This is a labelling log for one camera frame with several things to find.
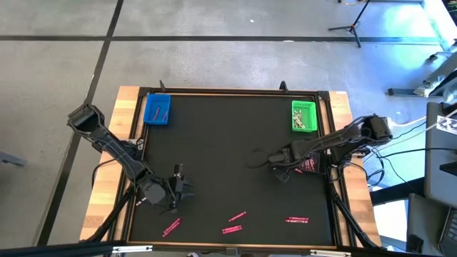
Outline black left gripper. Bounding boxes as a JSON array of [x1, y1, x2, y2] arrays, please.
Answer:
[[166, 163, 196, 213]]

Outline green plastic basket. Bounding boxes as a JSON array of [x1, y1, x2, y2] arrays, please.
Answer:
[[291, 100, 318, 133]]

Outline black plastic basket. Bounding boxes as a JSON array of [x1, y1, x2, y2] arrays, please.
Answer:
[[298, 151, 328, 175]]

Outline black table mat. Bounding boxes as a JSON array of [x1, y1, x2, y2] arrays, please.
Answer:
[[127, 93, 335, 246]]

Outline blue plastic basket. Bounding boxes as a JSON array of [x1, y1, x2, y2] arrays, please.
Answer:
[[143, 94, 172, 126]]

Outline black desk leg bar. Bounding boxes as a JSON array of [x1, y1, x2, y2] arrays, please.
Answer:
[[388, 69, 457, 97]]

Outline black overhead beam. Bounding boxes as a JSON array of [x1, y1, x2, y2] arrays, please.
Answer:
[[0, 239, 457, 257]]

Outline black tripod stand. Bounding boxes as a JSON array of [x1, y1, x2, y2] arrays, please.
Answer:
[[328, 0, 371, 49]]

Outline grey cabinet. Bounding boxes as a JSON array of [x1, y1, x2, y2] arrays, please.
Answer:
[[406, 192, 451, 255]]

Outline grey desk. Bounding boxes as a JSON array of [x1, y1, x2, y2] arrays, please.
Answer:
[[423, 101, 457, 208]]

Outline white marker tag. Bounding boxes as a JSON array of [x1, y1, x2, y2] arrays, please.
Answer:
[[436, 114, 457, 136]]

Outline dark laptop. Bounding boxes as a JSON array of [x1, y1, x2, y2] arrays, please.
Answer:
[[438, 206, 457, 257]]

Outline grey floor object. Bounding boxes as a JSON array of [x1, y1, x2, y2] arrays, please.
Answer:
[[0, 151, 28, 168]]

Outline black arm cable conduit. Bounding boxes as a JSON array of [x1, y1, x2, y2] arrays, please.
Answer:
[[327, 178, 383, 251], [80, 178, 139, 243]]

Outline silver metal bracket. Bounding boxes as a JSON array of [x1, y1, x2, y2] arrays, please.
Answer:
[[111, 245, 154, 255], [309, 249, 353, 257]]

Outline black floor cable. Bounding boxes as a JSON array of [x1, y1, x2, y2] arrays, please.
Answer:
[[378, 146, 457, 160]]

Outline white cable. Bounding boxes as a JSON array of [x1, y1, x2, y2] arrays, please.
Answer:
[[406, 108, 457, 141]]

